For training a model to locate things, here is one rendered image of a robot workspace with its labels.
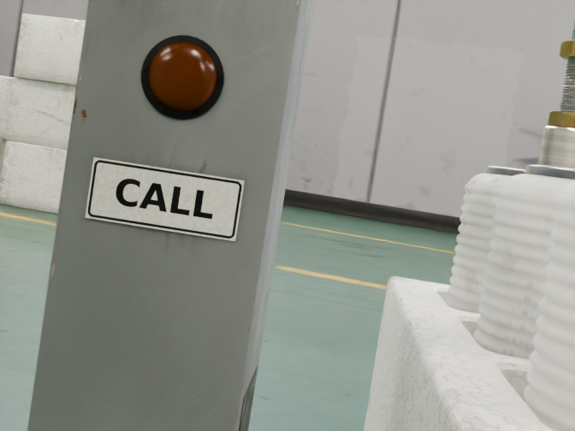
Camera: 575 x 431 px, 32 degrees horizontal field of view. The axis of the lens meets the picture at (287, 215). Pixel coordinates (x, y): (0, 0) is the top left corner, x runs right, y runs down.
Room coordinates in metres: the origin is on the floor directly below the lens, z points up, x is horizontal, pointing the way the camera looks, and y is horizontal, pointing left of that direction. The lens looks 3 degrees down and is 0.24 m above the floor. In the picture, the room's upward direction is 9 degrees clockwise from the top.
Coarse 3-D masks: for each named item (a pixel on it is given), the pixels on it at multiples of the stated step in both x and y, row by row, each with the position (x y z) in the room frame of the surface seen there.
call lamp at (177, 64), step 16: (176, 48) 0.32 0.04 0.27; (192, 48) 0.32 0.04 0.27; (160, 64) 0.32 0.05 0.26; (176, 64) 0.32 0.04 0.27; (192, 64) 0.32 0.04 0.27; (208, 64) 0.32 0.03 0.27; (160, 80) 0.32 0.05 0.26; (176, 80) 0.32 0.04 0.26; (192, 80) 0.32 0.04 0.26; (208, 80) 0.32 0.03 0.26; (160, 96) 0.32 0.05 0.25; (176, 96) 0.32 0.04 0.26; (192, 96) 0.32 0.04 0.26; (208, 96) 0.32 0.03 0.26
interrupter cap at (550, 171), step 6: (528, 168) 0.43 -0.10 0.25; (534, 168) 0.42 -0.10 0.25; (540, 168) 0.41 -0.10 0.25; (546, 168) 0.41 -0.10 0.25; (552, 168) 0.41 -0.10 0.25; (558, 168) 0.41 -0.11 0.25; (564, 168) 0.40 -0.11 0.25; (570, 168) 0.40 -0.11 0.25; (540, 174) 0.41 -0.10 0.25; (546, 174) 0.41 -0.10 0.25; (552, 174) 0.41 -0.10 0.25; (558, 174) 0.40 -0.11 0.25; (564, 174) 0.40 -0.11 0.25; (570, 174) 0.40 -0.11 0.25
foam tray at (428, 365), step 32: (416, 288) 0.57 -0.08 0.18; (384, 320) 0.59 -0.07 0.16; (416, 320) 0.44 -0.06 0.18; (448, 320) 0.45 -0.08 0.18; (384, 352) 0.55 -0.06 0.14; (416, 352) 0.38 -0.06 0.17; (448, 352) 0.36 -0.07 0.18; (480, 352) 0.38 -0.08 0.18; (384, 384) 0.52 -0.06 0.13; (416, 384) 0.37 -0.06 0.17; (448, 384) 0.31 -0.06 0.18; (480, 384) 0.31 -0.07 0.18; (512, 384) 0.36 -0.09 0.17; (384, 416) 0.48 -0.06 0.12; (416, 416) 0.35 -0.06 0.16; (448, 416) 0.27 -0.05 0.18; (480, 416) 0.27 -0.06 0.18; (512, 416) 0.27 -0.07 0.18
